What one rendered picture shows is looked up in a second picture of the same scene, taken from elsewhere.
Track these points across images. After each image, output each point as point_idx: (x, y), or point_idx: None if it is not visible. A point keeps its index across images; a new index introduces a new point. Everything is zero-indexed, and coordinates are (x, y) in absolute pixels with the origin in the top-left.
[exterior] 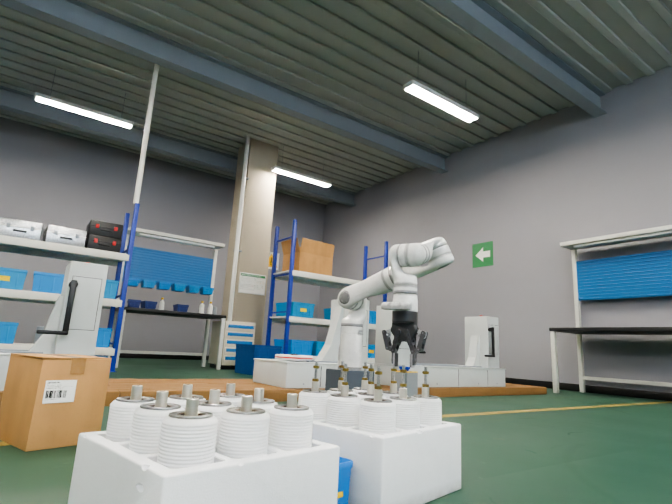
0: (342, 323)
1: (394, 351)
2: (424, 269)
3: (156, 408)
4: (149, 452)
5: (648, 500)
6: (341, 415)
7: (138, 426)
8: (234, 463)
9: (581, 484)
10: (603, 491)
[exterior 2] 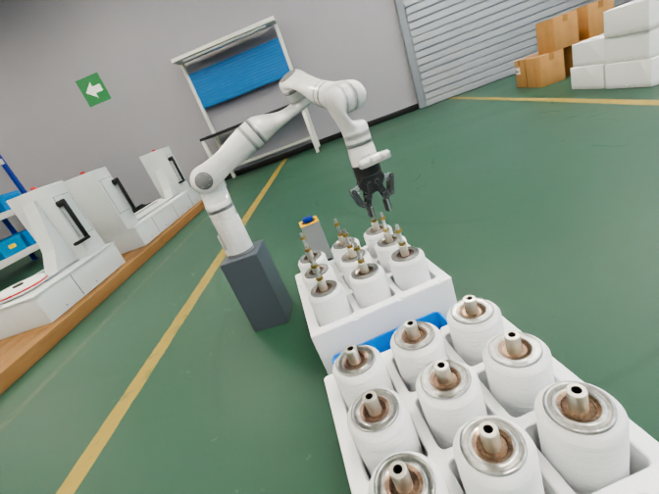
0: (214, 211)
1: (371, 205)
2: (294, 112)
3: (527, 450)
4: (543, 491)
5: (452, 212)
6: (383, 287)
7: (531, 491)
8: None
9: (418, 225)
10: (432, 222)
